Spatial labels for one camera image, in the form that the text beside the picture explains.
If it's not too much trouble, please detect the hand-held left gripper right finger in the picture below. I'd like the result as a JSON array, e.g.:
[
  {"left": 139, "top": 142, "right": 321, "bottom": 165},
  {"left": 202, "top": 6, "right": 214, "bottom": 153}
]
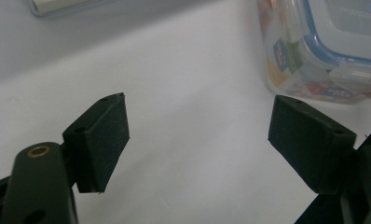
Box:
[{"left": 268, "top": 94, "right": 357, "bottom": 195}]

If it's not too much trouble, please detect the white wire rack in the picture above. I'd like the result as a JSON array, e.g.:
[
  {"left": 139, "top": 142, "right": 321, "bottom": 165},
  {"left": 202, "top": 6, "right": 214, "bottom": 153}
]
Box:
[{"left": 26, "top": 0, "right": 119, "bottom": 17}]

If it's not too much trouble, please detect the clear container with blue-rimmed lid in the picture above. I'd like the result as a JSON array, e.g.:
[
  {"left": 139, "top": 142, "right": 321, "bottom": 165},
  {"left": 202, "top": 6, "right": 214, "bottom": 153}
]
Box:
[{"left": 256, "top": 0, "right": 371, "bottom": 105}]

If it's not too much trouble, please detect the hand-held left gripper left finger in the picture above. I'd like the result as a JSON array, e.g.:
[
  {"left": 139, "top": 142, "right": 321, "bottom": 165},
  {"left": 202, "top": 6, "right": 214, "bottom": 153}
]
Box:
[{"left": 62, "top": 92, "right": 131, "bottom": 194}]

